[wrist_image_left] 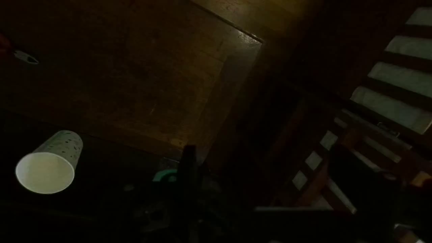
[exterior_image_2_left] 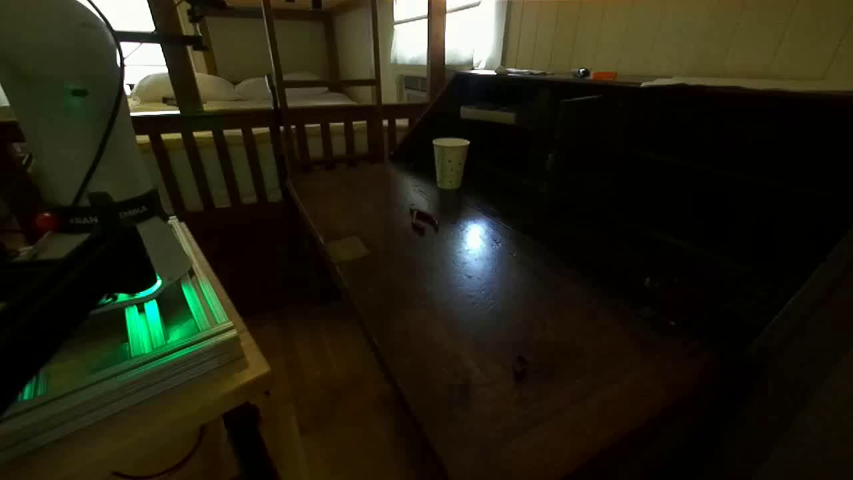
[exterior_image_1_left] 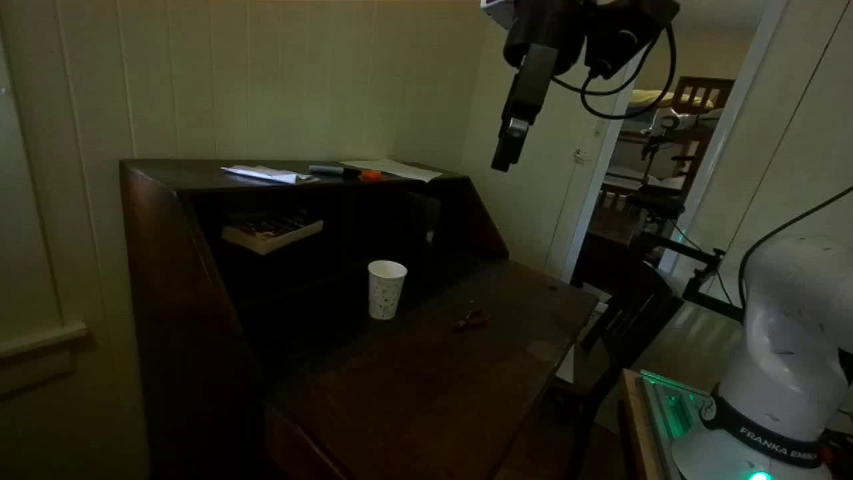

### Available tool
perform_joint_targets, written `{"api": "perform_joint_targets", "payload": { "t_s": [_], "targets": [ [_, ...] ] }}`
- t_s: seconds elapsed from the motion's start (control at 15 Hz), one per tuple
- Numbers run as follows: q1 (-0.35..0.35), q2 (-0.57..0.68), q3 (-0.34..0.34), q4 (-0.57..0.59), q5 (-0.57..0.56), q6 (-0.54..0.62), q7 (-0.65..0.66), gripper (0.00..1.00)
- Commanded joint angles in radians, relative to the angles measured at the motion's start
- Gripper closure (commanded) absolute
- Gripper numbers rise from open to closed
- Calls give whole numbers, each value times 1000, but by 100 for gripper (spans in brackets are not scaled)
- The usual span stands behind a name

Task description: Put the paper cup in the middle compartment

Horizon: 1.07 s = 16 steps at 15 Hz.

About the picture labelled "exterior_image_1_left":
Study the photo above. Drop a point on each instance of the robot base table with light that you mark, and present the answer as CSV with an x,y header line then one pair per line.
x,y
653,414

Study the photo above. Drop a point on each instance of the book in desk compartment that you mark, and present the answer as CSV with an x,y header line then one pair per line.
x,y
269,234

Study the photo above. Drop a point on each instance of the white papers on desk top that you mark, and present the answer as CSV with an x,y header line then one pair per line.
x,y
267,175

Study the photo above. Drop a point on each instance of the orange object on desk top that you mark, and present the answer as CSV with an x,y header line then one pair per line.
x,y
370,178

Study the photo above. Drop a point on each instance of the dark wooden chair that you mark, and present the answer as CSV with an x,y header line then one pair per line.
x,y
633,319

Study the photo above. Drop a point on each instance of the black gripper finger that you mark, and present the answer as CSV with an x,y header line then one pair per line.
x,y
503,151

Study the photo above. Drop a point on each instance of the white paper cup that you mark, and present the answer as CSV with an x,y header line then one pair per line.
x,y
383,290

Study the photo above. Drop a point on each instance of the dark wooden secretary desk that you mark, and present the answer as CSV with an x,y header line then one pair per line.
x,y
271,370

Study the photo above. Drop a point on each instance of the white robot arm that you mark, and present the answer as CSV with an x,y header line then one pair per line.
x,y
779,194

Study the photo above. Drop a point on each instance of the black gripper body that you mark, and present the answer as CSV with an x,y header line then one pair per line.
x,y
541,42

